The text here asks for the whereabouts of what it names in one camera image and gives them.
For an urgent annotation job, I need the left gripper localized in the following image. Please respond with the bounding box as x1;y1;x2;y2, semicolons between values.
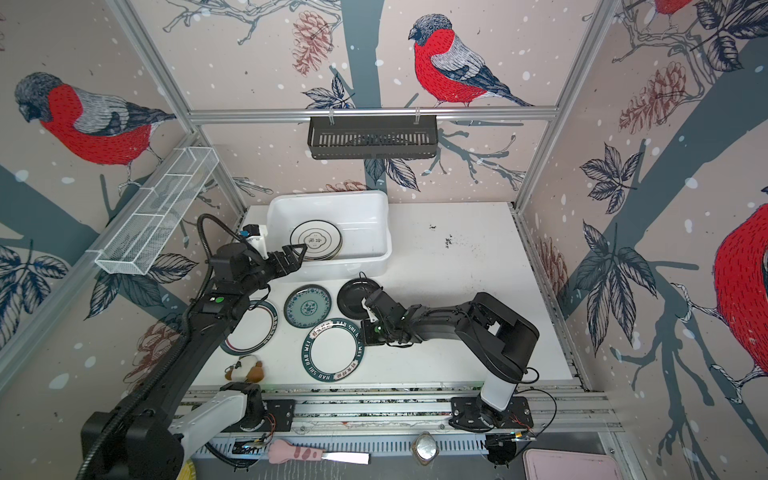
239;242;307;297

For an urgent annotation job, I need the white plate black emblem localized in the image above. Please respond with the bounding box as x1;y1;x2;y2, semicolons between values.
289;220;343;261

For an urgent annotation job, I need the teal patterned small plate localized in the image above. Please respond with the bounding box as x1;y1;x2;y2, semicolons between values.
283;284;332;329

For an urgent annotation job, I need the green rim lettered plate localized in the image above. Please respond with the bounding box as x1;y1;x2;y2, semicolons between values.
301;318;364;383

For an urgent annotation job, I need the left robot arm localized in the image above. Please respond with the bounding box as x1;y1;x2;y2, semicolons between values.
76;225;308;479

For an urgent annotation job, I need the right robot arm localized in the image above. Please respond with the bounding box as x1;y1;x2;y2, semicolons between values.
359;288;540;433

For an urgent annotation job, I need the white plastic bin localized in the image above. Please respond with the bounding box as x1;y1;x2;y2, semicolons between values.
266;190;392;282

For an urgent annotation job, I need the brown white plush toy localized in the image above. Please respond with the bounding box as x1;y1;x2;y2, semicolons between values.
225;355;265;383

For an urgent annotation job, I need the black hanging shelf basket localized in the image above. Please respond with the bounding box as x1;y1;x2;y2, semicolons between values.
307;116;438;160

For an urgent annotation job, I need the pink tray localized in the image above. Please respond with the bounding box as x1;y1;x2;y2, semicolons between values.
523;449;622;480

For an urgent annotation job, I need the yellow woven mat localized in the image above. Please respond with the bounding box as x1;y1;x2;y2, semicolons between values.
176;460;197;480

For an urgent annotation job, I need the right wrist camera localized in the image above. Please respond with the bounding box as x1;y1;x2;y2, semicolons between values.
361;299;379;324

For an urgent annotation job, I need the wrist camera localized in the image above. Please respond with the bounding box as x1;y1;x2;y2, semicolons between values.
240;224;268;259
361;299;379;324

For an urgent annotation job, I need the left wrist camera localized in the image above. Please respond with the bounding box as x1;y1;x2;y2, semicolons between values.
240;224;268;259

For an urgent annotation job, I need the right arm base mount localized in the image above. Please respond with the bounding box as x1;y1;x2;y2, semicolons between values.
448;396;534;433

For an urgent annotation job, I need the white wire mesh basket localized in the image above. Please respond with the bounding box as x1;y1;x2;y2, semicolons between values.
95;146;219;275

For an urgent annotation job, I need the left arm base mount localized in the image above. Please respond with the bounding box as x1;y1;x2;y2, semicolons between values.
225;399;296;433

